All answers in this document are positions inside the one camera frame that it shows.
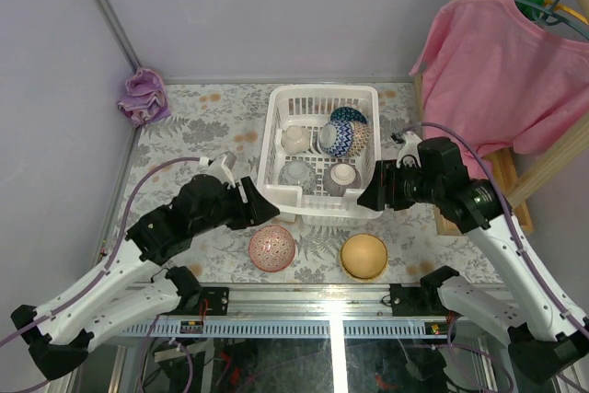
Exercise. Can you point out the green clothes hanger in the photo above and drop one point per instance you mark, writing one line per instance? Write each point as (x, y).
(549, 12)

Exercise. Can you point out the purple folded cloth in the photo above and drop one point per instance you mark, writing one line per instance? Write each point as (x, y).
(145, 100)

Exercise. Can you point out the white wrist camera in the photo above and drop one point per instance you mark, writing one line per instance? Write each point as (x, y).
(408, 156)
(220, 167)

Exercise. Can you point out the pink t-shirt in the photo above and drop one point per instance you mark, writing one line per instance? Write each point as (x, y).
(498, 80)

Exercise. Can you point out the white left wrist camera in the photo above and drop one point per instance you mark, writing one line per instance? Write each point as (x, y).
(220, 167)

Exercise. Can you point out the blue triangle pattern bowl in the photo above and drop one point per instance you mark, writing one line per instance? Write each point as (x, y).
(348, 113)

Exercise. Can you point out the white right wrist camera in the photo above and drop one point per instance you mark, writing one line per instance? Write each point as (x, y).
(408, 156)

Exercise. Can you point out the white plastic dish rack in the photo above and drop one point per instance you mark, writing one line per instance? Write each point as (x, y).
(310, 106)

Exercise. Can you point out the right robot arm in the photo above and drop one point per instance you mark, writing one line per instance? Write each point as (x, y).
(544, 331)

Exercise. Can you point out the aluminium mounting rail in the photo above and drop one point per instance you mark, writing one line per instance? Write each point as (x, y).
(322, 296)

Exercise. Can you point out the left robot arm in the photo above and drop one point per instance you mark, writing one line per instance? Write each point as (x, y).
(61, 334)

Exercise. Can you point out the brown checker pattern bowl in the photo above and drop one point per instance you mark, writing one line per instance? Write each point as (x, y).
(361, 135)

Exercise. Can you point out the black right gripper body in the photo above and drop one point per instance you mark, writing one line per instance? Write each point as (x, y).
(411, 185)

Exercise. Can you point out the yellow rimmed bottom bowl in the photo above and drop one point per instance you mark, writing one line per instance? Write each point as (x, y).
(364, 257)

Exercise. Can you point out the red eye pattern bowl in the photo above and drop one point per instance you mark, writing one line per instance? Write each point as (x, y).
(272, 248)

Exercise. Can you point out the purple striped bowl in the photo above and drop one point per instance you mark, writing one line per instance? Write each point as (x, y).
(339, 178)

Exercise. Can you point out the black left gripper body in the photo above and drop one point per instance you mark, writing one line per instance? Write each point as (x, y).
(244, 204)

